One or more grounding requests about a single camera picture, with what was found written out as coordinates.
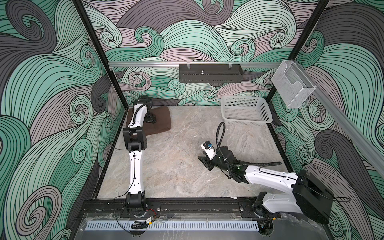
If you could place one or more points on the white slotted cable duct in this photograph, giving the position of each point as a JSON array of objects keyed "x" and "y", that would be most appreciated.
[{"x": 175, "y": 225}]

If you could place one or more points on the black corner post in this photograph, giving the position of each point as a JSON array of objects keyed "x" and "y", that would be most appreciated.
[
  {"x": 309, "y": 27},
  {"x": 95, "y": 41}
]

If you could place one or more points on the white plastic laundry basket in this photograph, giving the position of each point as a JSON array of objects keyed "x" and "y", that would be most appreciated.
[{"x": 245, "y": 111}]

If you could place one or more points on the black corner post left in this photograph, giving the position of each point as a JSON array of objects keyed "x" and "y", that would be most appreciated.
[{"x": 95, "y": 41}]

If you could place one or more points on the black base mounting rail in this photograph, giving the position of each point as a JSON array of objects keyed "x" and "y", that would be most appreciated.
[{"x": 166, "y": 207}]

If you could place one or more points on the aluminium rail right wall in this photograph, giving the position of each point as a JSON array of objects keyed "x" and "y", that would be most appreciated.
[{"x": 330, "y": 95}]

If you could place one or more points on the aluminium rail back wall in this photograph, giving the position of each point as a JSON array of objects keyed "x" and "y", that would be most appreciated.
[{"x": 166, "y": 64}]

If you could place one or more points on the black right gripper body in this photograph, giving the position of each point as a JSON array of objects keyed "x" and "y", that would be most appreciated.
[{"x": 216, "y": 162}]

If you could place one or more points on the clear plastic wall bin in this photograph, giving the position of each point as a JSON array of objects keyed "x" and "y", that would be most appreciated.
[{"x": 293, "y": 84}]

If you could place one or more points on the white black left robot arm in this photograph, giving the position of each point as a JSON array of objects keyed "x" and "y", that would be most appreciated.
[{"x": 135, "y": 143}]

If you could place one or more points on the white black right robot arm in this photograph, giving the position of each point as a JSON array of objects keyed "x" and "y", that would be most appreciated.
[{"x": 300, "y": 193}]

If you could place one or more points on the brown corduroy trousers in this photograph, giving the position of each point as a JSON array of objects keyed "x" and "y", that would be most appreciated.
[{"x": 162, "y": 124}]

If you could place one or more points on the black corner post right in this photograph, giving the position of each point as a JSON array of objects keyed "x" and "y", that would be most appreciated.
[{"x": 309, "y": 27}]

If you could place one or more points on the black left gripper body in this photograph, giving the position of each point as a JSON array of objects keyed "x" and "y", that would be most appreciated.
[{"x": 149, "y": 118}]

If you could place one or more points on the aluminium rail wall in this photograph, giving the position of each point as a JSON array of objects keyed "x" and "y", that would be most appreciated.
[
  {"x": 166, "y": 64},
  {"x": 330, "y": 95}
]

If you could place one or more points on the black perforated wall tray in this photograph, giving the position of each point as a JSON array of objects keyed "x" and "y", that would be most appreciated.
[{"x": 212, "y": 74}]

